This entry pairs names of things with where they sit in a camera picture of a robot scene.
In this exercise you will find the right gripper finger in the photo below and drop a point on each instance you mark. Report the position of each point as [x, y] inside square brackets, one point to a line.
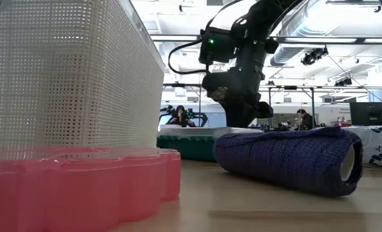
[240, 114]

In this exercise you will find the purple bandage roll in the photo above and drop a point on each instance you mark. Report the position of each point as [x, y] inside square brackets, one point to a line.
[284, 158]

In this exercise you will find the green first aid kit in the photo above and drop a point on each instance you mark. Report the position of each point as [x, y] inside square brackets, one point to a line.
[184, 146]

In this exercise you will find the white wipes packet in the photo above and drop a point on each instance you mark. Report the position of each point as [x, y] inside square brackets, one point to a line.
[380, 145]

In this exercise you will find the white plastic mesh basket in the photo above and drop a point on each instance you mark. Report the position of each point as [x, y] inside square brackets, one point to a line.
[65, 80]

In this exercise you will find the pink round pill organizer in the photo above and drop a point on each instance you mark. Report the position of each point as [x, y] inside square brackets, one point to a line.
[81, 193]

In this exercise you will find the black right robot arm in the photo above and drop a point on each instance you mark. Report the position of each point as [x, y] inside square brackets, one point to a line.
[258, 25]

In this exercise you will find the black distant robot arm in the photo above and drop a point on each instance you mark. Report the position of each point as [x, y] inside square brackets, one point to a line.
[201, 115]

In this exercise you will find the red bin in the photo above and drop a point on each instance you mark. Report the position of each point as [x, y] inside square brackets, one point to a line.
[340, 124]

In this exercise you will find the person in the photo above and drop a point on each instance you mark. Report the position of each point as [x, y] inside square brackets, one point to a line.
[181, 117]
[305, 120]

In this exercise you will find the black ceiling spotlight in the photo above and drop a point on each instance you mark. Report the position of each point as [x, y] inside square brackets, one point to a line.
[311, 57]
[345, 82]

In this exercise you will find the black overhead light beam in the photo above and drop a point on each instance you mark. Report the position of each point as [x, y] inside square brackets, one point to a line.
[359, 41]

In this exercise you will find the black flat screen monitor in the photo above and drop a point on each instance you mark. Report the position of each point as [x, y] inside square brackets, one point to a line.
[371, 113]

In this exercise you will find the silver ribbed air duct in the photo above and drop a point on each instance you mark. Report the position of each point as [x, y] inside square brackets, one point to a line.
[287, 53]

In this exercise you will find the black gantry frame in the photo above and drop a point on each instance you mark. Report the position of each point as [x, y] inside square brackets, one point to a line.
[313, 96]

